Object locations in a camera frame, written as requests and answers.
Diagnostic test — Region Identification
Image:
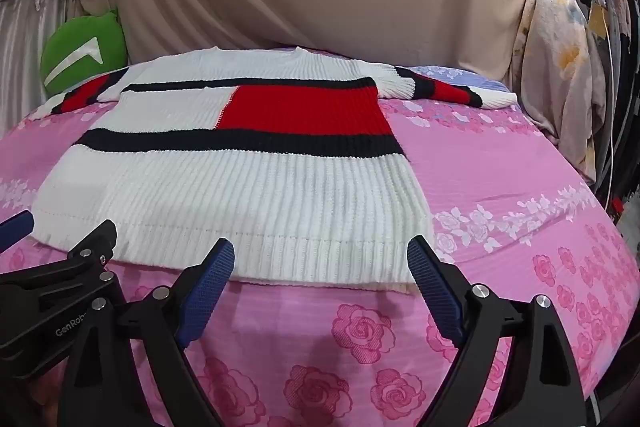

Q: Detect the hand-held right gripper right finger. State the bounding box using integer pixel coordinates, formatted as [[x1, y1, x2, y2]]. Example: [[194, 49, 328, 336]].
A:
[[406, 236, 589, 427]]

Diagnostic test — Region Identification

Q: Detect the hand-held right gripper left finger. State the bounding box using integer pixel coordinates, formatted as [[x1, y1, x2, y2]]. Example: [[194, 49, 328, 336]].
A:
[[60, 238, 236, 427]]

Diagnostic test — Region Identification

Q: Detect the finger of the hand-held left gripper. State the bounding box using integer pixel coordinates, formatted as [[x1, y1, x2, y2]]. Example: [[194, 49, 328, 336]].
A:
[[0, 220, 126, 309], [0, 209, 36, 253]]

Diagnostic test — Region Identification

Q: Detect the white red navy knit sweater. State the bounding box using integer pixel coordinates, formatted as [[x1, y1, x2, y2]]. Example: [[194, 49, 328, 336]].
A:
[[32, 46, 519, 296]]

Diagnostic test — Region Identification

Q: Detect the rack of dark hanging clothes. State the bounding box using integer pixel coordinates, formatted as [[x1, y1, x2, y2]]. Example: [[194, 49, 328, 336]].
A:
[[575, 0, 640, 258]]

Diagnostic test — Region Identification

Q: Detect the pink floral bed sheet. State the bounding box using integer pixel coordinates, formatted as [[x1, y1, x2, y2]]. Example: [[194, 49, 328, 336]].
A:
[[0, 64, 640, 427]]

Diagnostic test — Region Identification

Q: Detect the green round cushion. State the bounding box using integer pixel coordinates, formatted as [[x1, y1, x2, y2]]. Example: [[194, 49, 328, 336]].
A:
[[40, 7, 129, 98]]

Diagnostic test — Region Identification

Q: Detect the pale floral hanging cloth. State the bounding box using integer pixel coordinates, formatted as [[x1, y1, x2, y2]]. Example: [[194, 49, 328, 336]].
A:
[[510, 0, 609, 184]]

